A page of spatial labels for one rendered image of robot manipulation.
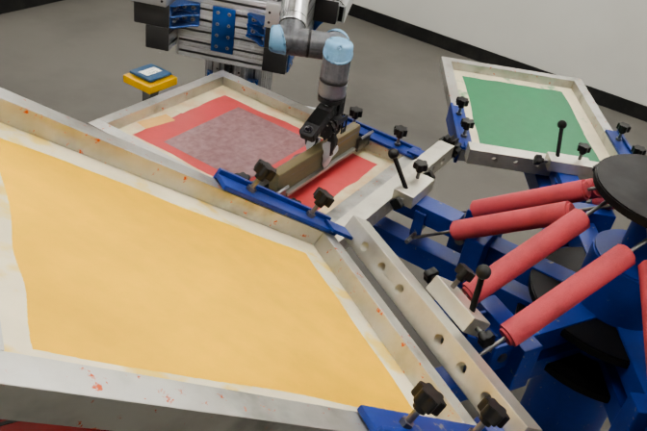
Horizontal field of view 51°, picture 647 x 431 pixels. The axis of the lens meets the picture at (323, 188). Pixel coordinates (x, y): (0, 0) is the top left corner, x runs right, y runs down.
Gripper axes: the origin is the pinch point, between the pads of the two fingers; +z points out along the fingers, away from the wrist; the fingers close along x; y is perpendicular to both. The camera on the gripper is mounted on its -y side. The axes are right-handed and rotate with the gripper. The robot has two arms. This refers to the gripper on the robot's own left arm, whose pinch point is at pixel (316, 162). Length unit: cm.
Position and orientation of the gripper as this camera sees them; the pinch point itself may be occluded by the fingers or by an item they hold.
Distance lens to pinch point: 192.8
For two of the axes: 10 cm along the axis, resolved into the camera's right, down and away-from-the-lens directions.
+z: -1.4, 8.3, 5.4
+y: 5.5, -3.9, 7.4
